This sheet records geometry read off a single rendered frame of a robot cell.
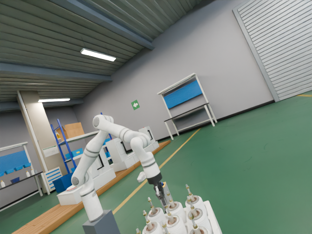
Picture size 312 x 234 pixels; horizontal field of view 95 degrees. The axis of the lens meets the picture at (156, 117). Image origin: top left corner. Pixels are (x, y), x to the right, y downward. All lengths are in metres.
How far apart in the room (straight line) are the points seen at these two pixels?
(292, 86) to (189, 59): 3.13
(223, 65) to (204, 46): 0.95
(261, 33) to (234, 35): 0.69
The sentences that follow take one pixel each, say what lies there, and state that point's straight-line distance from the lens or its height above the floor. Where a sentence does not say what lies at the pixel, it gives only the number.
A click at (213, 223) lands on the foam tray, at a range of 0.89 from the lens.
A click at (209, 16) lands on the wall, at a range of 6.07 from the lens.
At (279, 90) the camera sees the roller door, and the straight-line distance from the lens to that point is 5.45.
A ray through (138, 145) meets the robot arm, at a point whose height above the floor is 0.66.
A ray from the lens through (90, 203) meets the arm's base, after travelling 1.16.
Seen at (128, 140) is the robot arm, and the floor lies 0.70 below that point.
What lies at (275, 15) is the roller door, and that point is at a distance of 5.77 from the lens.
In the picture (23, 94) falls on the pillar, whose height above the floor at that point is 3.85.
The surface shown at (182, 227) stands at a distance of 0.86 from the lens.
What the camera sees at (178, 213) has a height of 0.23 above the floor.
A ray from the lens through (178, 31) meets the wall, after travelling 6.26.
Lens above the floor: 0.71
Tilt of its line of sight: 3 degrees up
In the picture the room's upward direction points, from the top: 23 degrees counter-clockwise
